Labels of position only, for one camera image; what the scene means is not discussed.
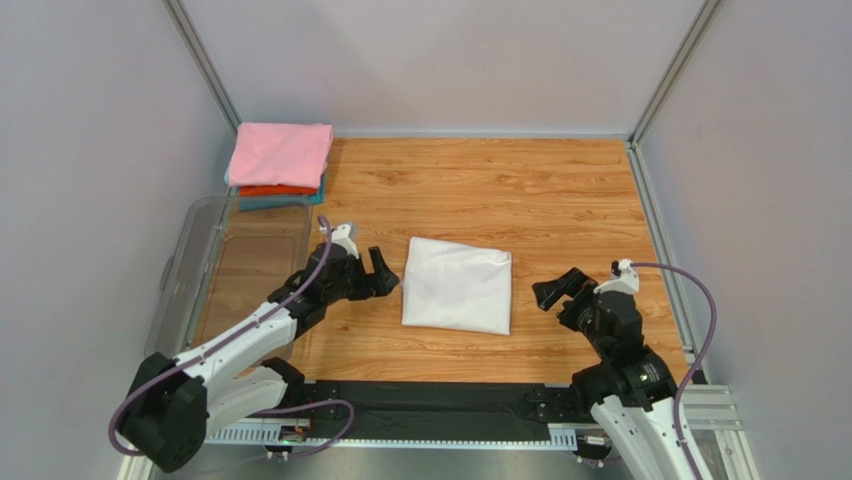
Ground white t-shirt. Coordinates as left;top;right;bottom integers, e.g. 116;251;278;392
401;237;512;336

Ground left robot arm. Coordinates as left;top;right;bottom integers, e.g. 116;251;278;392
108;243;400;473

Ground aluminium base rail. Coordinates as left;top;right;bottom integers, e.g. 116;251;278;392
118;369;758;479

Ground left aluminium frame post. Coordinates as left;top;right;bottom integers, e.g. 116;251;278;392
162;0;241;135

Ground pink folded t-shirt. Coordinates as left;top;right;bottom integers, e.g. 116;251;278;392
226;122;334;189

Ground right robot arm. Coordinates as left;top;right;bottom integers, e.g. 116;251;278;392
532;260;712;479

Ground clear plastic bin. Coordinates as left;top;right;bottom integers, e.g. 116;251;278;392
143;196;315;357

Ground aluminium frame post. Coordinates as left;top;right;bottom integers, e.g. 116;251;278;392
629;0;724;148
162;0;241;135

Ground right aluminium frame post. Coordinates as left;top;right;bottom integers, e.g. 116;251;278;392
629;0;724;148

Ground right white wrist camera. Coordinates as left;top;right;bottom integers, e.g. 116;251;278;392
594;259;640;295

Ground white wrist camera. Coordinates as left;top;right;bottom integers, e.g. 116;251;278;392
594;259;640;295
318;219;360;259

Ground orange folded t-shirt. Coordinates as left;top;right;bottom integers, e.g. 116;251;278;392
237;185;319;197

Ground teal folded t-shirt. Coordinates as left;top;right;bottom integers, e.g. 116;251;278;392
235;174;327;212

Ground black base mat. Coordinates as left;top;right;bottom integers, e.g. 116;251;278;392
286;380;593;442

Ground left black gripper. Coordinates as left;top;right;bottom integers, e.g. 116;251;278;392
324;245;400;304

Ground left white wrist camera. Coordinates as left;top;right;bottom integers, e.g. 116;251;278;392
318;219;360;259

